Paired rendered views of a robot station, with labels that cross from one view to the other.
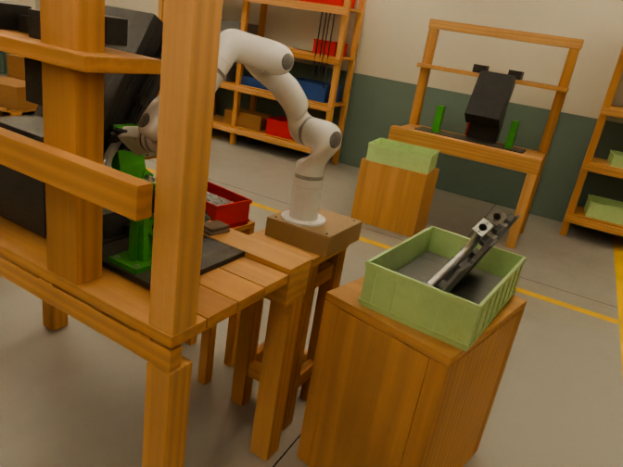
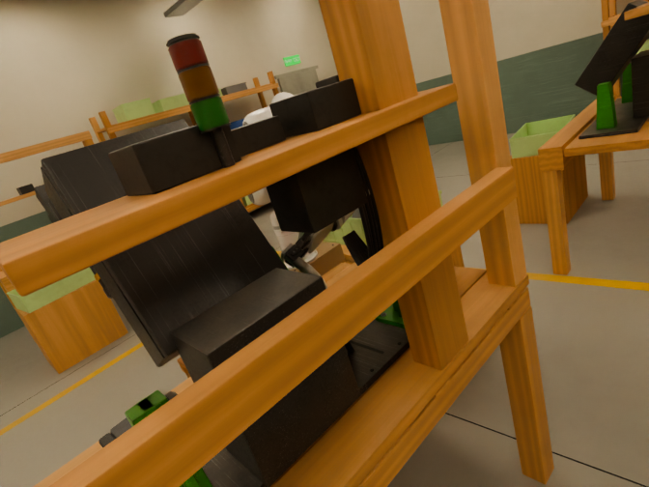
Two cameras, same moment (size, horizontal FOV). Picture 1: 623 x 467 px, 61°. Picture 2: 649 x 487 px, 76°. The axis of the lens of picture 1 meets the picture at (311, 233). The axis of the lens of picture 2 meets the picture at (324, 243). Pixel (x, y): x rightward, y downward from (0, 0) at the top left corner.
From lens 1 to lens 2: 2.06 m
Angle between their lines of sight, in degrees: 61
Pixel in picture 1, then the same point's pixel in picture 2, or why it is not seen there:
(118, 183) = (503, 178)
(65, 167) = (466, 211)
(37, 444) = not seen: outside the picture
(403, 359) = not seen: hidden behind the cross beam
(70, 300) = (467, 364)
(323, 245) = (339, 252)
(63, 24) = (402, 71)
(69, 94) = (422, 147)
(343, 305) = not seen: hidden behind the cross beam
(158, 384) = (528, 324)
